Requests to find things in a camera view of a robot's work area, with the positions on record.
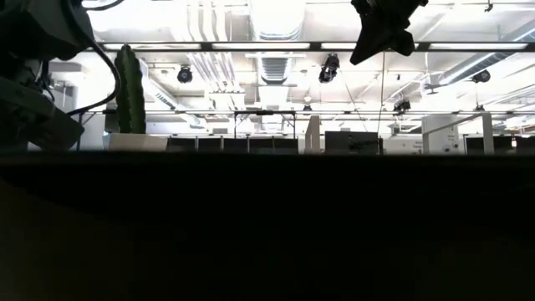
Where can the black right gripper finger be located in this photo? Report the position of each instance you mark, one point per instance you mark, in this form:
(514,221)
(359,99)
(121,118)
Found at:
(363,48)

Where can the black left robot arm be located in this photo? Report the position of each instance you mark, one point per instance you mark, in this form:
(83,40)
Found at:
(42,25)

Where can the black ceiling spotlight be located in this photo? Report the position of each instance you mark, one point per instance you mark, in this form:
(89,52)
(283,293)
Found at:
(481,76)
(330,67)
(401,104)
(184,74)

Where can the dark grey monitor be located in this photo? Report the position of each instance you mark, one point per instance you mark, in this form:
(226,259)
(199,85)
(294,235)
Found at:
(351,142)

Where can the white perforated metal rack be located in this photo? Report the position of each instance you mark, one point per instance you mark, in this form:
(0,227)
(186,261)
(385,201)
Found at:
(312,134)

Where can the white hexagonal plant pot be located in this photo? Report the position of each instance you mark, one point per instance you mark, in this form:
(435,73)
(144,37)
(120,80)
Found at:
(134,143)

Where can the green cactus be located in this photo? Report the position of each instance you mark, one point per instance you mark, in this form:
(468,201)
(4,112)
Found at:
(130,92)

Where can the white cabinet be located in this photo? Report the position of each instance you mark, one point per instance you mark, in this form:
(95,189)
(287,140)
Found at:
(434,142)

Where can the black partition panels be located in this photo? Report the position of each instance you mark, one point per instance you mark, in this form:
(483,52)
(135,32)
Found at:
(472,145)
(234,145)

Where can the black overhead light bar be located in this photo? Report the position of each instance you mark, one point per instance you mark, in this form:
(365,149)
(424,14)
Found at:
(205,46)

